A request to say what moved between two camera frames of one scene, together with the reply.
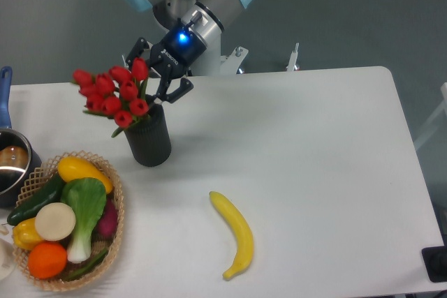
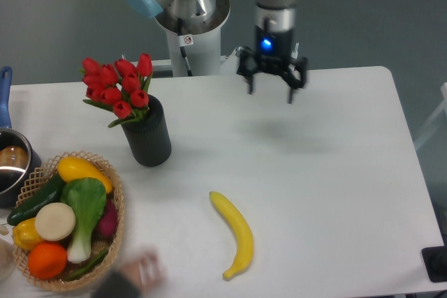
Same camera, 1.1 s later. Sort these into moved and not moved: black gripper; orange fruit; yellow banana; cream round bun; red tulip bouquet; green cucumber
Moved: red tulip bouquet; black gripper
Not moved: green cucumber; cream round bun; yellow banana; orange fruit
